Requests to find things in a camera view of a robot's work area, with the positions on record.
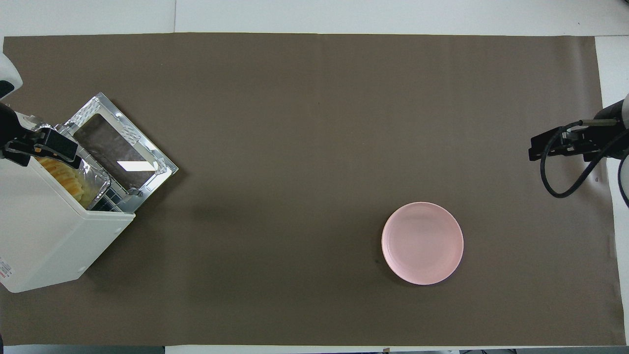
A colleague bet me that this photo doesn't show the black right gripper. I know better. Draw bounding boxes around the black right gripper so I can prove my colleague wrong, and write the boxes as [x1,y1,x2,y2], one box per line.
[529,125,610,162]

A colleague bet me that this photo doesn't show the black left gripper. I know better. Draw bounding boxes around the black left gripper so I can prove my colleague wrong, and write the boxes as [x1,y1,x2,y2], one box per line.
[0,103,82,170]

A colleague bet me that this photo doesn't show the sliced yellow bread loaf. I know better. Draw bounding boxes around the sliced yellow bread loaf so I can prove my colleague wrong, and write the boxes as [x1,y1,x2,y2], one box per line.
[36,156,85,203]

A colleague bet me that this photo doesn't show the aluminium foil tray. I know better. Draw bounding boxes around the aluminium foil tray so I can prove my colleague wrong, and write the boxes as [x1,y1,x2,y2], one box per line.
[29,123,112,210]

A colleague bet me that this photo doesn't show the glass oven door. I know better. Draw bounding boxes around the glass oven door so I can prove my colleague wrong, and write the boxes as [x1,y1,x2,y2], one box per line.
[63,92,179,213]

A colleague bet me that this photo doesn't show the cream toaster oven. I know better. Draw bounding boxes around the cream toaster oven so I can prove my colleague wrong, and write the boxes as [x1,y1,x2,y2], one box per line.
[0,113,136,294]

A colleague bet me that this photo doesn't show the pink round plate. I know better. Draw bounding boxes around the pink round plate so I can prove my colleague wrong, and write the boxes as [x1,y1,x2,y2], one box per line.
[381,202,464,286]

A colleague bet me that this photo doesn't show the brown table mat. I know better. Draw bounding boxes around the brown table mat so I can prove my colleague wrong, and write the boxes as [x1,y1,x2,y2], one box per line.
[0,32,628,348]

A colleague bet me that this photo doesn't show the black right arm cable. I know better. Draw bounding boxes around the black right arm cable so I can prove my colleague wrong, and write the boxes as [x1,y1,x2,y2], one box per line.
[540,125,629,199]

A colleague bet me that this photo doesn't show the wire oven rack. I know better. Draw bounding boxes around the wire oven rack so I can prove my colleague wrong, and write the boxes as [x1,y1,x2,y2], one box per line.
[90,189,124,213]

